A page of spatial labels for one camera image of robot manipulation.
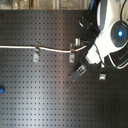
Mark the middle metal cable clip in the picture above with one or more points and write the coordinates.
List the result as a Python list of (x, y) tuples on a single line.
[(73, 47)]

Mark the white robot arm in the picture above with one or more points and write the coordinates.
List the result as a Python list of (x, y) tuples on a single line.
[(112, 37)]

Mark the black camera box on arm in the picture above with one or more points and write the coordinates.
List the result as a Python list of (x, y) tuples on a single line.
[(86, 24)]

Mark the metal cable clip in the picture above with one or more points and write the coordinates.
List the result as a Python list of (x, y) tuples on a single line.
[(102, 76), (36, 52), (73, 47)]

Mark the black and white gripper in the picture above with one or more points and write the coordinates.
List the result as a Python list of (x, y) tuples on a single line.
[(89, 60)]

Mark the right metal cable clip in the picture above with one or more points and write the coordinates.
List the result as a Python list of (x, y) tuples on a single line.
[(102, 76)]

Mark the left metal cable clip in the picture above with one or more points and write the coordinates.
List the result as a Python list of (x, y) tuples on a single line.
[(36, 52)]

